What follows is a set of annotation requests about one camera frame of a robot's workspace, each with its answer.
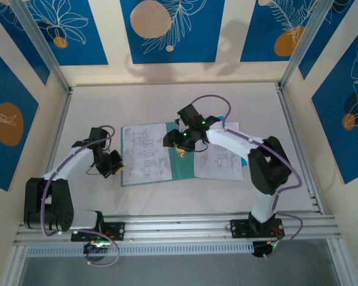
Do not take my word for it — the aluminium side rail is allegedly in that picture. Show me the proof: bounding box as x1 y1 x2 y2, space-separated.
40 88 74 179
276 82 325 215

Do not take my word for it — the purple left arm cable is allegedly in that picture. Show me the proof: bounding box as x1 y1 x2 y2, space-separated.
40 125 121 267

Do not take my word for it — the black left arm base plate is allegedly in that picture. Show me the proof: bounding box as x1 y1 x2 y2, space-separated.
70 222 126 243

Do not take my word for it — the grey slotted cable duct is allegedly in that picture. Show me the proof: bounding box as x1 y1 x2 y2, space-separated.
25 241 255 259

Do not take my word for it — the blue paper sheet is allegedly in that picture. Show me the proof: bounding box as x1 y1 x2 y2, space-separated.
216 114 249 169

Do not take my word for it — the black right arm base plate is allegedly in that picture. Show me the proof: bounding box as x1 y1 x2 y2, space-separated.
230 218 285 239

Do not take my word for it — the green paper folder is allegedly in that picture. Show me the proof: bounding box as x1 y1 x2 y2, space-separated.
120 121 199 188

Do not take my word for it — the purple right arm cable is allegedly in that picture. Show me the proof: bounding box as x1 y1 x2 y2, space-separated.
192 94 304 259

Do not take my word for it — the aluminium cross rail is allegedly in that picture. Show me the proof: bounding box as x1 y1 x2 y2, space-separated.
13 210 343 248

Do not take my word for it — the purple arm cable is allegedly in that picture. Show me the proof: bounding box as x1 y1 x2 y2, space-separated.
40 125 121 267
192 94 304 259

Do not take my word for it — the aluminium frame post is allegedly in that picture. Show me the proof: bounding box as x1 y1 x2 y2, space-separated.
10 0 74 94
280 0 340 90

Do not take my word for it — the white printed drawing sheet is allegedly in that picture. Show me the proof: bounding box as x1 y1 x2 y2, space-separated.
193 120 244 182
122 123 173 184

